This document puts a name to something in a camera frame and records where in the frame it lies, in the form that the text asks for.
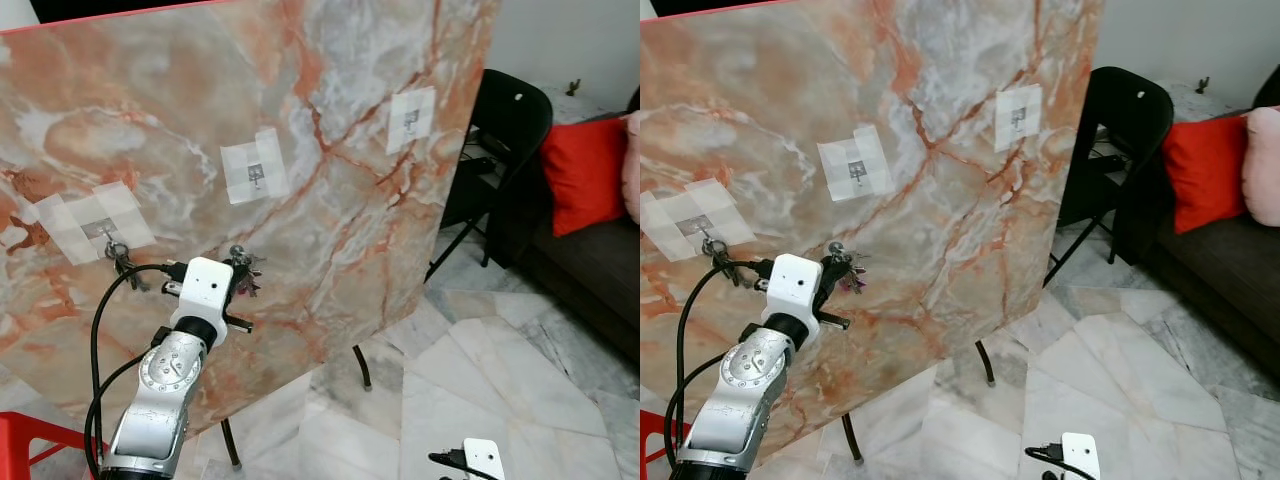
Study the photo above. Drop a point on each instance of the dark hanging key bunch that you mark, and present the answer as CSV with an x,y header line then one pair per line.
x,y
120,262
722,257

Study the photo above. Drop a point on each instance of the pink cushion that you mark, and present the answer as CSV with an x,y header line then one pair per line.
x,y
1262,165
632,165

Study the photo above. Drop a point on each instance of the red cushion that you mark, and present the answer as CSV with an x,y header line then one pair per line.
x,y
1205,170
585,175

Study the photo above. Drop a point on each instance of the dark sofa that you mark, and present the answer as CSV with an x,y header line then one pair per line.
x,y
590,275
1220,275

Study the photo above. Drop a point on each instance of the white tape patch with hook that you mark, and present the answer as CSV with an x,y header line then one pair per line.
x,y
412,120
1018,117
855,162
70,220
255,165
670,215

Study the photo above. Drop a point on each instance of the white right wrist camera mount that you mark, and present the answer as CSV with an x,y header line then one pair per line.
x,y
1082,457
484,460

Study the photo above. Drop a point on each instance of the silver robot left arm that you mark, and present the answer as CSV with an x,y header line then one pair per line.
x,y
745,390
160,400

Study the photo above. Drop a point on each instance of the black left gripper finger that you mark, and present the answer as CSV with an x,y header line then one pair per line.
x,y
240,278
835,276

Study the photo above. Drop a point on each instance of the red plastic stool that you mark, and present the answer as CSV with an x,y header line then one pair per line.
x,y
25,440
655,445

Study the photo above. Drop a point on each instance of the black folding chair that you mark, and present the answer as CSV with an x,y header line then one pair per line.
x,y
1130,115
510,120

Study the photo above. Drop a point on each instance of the black board leg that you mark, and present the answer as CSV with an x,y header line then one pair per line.
x,y
232,445
852,440
987,365
363,368

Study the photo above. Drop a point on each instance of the silver key bunch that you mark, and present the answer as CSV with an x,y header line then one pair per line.
x,y
256,272
858,281

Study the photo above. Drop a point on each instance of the small dark ornament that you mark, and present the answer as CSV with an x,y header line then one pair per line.
x,y
1202,84
573,87

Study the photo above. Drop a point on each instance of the marble pattern board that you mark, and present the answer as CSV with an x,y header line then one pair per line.
x,y
350,220
950,230

